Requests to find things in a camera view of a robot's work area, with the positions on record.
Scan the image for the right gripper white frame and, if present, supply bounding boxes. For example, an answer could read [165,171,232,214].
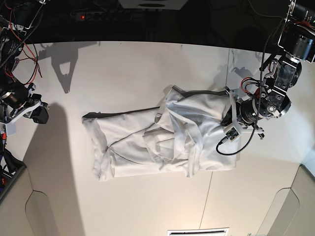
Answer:
[0,82,50,126]

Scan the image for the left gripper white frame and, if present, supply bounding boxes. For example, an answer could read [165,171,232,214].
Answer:
[220,87,264,139]

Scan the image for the white t-shirt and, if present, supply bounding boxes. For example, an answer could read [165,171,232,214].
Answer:
[82,87,239,181]

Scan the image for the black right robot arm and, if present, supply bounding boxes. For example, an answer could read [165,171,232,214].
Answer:
[0,0,49,124]

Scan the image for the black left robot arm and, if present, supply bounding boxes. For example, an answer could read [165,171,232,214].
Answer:
[221,0,315,141]

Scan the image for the black bag at left edge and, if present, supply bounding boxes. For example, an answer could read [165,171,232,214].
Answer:
[0,148,26,178]

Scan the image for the white floor vent grille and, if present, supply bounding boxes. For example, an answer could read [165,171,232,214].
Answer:
[167,228,229,236]

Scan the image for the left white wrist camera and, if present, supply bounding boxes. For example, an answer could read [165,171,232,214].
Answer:
[223,123,243,142]

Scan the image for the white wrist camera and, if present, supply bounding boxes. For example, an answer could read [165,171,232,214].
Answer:
[0,122,16,136]
[223,123,243,142]

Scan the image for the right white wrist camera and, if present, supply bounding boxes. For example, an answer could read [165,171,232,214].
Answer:
[0,122,16,136]

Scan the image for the black braided camera cable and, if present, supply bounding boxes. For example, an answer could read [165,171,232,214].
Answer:
[216,31,274,156]

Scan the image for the red handled tool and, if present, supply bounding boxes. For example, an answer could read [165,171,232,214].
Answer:
[0,133,7,153]

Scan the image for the white power strip red switch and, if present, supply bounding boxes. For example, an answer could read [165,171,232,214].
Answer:
[70,10,134,22]

